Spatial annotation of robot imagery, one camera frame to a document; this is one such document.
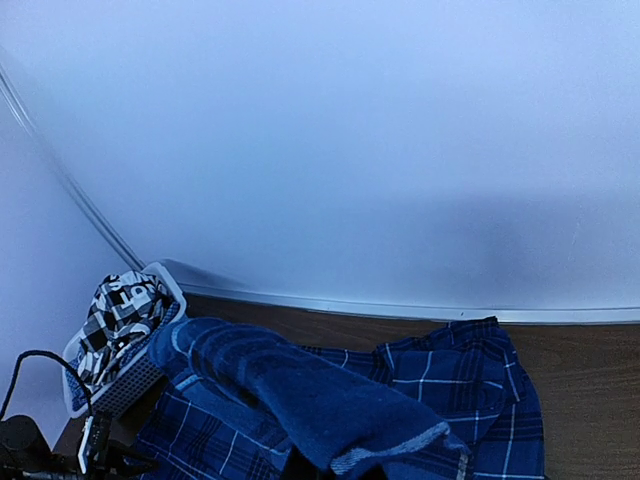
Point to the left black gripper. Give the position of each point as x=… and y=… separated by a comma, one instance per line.
x=116, y=461

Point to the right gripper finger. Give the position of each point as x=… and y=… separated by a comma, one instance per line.
x=298, y=467

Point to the blue plaid long sleeve shirt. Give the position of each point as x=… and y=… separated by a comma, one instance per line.
x=454, y=404

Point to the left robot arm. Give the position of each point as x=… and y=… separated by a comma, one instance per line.
x=25, y=453

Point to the blue patterned shirt in basket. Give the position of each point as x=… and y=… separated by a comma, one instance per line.
x=77, y=398

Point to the black white checked shirt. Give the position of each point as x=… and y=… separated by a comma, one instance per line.
x=124, y=311

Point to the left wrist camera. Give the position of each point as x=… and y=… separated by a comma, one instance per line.
x=93, y=444

